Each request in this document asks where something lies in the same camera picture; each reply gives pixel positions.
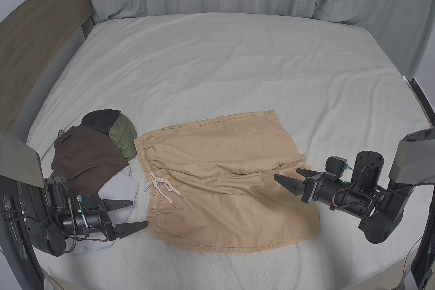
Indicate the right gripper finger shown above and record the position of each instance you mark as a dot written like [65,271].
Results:
[307,174]
[292,185]

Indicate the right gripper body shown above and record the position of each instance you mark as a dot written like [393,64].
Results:
[321,191]

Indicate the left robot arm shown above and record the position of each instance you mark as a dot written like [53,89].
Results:
[20,159]

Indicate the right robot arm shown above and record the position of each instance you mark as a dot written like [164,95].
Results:
[411,159]

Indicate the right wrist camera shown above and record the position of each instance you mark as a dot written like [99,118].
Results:
[334,166]

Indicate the black garment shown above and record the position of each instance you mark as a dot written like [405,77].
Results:
[98,118]

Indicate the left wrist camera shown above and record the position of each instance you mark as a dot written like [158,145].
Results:
[89,203]

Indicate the white garment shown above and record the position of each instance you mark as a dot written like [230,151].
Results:
[119,186]

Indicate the brown garment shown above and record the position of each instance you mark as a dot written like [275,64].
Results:
[88,156]

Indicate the beige shorts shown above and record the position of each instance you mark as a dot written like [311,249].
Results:
[221,186]

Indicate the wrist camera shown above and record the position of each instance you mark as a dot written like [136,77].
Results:
[334,166]
[89,203]

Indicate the bed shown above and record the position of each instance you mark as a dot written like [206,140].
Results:
[238,61]

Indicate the olive green garment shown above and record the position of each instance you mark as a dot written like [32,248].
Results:
[124,139]

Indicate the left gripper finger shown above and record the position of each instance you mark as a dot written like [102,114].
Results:
[115,205]
[127,229]

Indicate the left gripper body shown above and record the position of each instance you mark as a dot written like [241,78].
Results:
[93,224]

